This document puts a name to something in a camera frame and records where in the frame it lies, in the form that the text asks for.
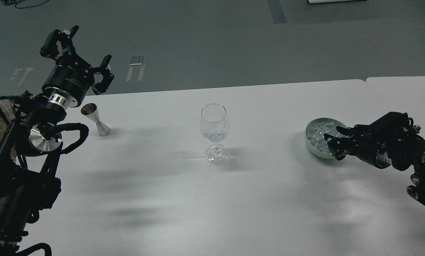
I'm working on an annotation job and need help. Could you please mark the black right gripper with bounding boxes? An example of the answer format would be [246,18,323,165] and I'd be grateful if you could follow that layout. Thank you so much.
[323,124,390,169]

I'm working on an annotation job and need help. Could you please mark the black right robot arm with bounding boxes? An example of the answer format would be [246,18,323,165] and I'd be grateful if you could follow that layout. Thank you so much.
[324,112,425,206]

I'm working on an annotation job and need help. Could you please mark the clear wine glass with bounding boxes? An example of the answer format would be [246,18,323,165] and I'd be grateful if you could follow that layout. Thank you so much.
[200,103,230,164]

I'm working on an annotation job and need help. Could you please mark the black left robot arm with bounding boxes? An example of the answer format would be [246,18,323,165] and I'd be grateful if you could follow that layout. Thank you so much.
[0,25,114,256]

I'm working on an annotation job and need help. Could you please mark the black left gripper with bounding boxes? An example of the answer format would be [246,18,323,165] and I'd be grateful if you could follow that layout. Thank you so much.
[40,25,115,107]

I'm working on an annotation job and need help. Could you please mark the clear ice cubes pile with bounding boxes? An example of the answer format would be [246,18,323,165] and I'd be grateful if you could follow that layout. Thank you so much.
[306,121,340,155]

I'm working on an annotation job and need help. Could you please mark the steel double jigger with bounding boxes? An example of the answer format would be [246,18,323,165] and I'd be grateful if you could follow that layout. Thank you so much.
[80,103,111,137]

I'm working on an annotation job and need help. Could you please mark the black floor cables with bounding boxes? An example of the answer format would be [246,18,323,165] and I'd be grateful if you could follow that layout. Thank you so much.
[0,0,49,15]

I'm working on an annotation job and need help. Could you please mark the green bowl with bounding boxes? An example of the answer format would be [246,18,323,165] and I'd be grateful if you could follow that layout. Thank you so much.
[305,118,347,159]

